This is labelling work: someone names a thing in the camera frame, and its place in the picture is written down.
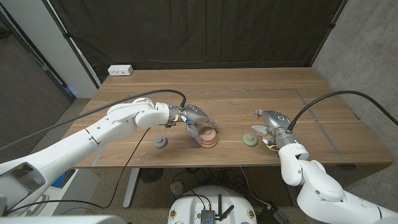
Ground white table leg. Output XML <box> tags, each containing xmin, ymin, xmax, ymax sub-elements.
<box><xmin>123</xmin><ymin>167</ymin><xmax>141</xmax><ymax>208</ymax></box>

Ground grey router with black antennas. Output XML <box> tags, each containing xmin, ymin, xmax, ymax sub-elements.
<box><xmin>200</xmin><ymin>194</ymin><xmax>235</xmax><ymax>224</ymax></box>

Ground blue foot pedal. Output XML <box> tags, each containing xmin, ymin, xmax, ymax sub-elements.
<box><xmin>52</xmin><ymin>169</ymin><xmax>75</xmax><ymax>189</ymax></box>

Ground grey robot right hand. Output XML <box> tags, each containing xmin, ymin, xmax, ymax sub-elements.
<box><xmin>251</xmin><ymin>109</ymin><xmax>302</xmax><ymax>152</ymax></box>

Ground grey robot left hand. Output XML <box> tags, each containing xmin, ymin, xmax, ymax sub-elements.
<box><xmin>167</xmin><ymin>105</ymin><xmax>218</xmax><ymax>147</ymax></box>

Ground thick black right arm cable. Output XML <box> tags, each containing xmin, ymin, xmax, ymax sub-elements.
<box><xmin>287</xmin><ymin>90</ymin><xmax>398</xmax><ymax>132</ymax></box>

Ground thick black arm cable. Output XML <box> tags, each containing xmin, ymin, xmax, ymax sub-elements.
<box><xmin>287</xmin><ymin>90</ymin><xmax>398</xmax><ymax>132</ymax></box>
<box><xmin>0</xmin><ymin>89</ymin><xmax>187</xmax><ymax>151</ymax></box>

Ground white robot torso edge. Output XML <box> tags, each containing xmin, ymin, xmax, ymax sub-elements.
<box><xmin>0</xmin><ymin>215</ymin><xmax>127</xmax><ymax>224</ymax></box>

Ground white floor platform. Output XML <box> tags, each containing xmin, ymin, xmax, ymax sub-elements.
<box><xmin>30</xmin><ymin>167</ymin><xmax>101</xmax><ymax>218</ymax></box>

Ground grey tape outline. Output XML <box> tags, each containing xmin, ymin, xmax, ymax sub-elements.
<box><xmin>93</xmin><ymin>88</ymin><xmax>348</xmax><ymax>167</ymax></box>

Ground white power strip box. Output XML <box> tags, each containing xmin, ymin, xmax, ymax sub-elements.
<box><xmin>107</xmin><ymin>64</ymin><xmax>134</xmax><ymax>77</ymax></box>

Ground thin black left wrist cable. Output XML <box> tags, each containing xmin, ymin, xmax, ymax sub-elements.
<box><xmin>6</xmin><ymin>126</ymin><xmax>152</xmax><ymax>216</ymax></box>

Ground green toy disc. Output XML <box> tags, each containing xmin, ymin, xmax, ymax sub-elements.
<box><xmin>243</xmin><ymin>133</ymin><xmax>259</xmax><ymax>147</ymax></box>

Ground black backdrop stand pole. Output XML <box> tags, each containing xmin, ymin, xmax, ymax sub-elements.
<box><xmin>308</xmin><ymin>0</ymin><xmax>349</xmax><ymax>68</ymax></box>
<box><xmin>41</xmin><ymin>0</ymin><xmax>103</xmax><ymax>90</ymax></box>

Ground grey toy disc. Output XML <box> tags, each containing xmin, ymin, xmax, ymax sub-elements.
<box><xmin>152</xmin><ymin>136</ymin><xmax>169</xmax><ymax>149</ymax></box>

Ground black power adapter box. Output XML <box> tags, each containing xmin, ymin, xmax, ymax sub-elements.
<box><xmin>256</xmin><ymin>205</ymin><xmax>289</xmax><ymax>224</ymax></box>

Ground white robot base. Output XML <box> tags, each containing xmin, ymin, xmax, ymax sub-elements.
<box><xmin>167</xmin><ymin>185</ymin><xmax>258</xmax><ymax>224</ymax></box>

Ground round grey floor object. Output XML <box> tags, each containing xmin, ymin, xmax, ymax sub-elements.
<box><xmin>170</xmin><ymin>181</ymin><xmax>185</xmax><ymax>196</ymax></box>

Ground small black floor fan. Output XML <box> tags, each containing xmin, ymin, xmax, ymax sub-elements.
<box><xmin>139</xmin><ymin>167</ymin><xmax>164</xmax><ymax>184</ymax></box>

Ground black backdrop curtain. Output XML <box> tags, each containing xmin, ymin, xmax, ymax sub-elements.
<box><xmin>48</xmin><ymin>0</ymin><xmax>346</xmax><ymax>84</ymax></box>

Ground dusty pink toy disc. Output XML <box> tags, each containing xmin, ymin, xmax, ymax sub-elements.
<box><xmin>199</xmin><ymin>127</ymin><xmax>218</xmax><ymax>142</ymax></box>

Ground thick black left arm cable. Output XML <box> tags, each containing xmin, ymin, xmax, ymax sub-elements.
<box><xmin>0</xmin><ymin>89</ymin><xmax>187</xmax><ymax>151</ymax></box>

